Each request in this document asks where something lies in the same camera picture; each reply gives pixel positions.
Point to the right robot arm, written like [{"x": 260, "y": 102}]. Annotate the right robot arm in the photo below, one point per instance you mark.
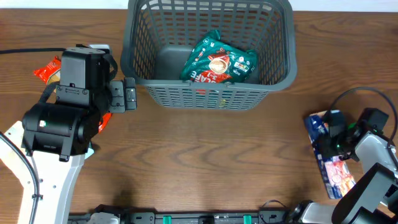
[{"x": 358, "y": 165}]

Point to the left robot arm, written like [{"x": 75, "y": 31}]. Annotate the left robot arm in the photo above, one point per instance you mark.
[{"x": 47, "y": 148}]

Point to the teal small tissue packet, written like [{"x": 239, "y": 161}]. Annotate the teal small tissue packet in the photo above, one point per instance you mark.
[{"x": 89, "y": 153}]

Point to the grey plastic basket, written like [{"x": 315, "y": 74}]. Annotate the grey plastic basket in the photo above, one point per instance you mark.
[{"x": 160, "y": 35}]

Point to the green Nescafe coffee bag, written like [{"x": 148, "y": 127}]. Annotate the green Nescafe coffee bag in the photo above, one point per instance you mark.
[{"x": 213, "y": 61}]

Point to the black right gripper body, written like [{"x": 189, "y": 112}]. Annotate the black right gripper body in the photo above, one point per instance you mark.
[{"x": 333, "y": 125}]

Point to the blue Kleenex tissue pack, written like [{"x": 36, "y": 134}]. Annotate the blue Kleenex tissue pack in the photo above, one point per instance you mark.
[{"x": 336, "y": 176}]

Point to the red spaghetti packet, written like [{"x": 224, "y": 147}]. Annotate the red spaghetti packet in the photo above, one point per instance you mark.
[{"x": 51, "y": 72}]

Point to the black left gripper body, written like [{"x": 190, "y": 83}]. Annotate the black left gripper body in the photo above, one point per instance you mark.
[{"x": 123, "y": 95}]

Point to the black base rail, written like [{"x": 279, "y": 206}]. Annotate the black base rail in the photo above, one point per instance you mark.
[{"x": 112, "y": 214}]

